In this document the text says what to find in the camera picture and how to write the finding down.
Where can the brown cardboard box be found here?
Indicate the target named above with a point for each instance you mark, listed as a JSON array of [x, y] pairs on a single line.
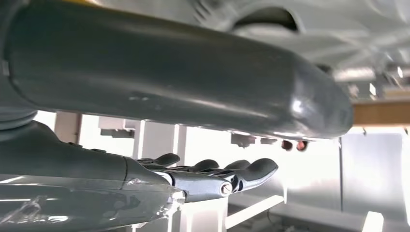
[[381, 113]]

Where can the grey wall panel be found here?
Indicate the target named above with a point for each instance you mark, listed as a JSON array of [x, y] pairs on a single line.
[[371, 173]]

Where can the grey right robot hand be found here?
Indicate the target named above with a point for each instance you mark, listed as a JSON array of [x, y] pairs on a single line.
[[160, 70]]

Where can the white ceiling lamp strip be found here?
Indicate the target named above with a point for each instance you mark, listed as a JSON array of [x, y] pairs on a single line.
[[253, 213], [372, 222]]

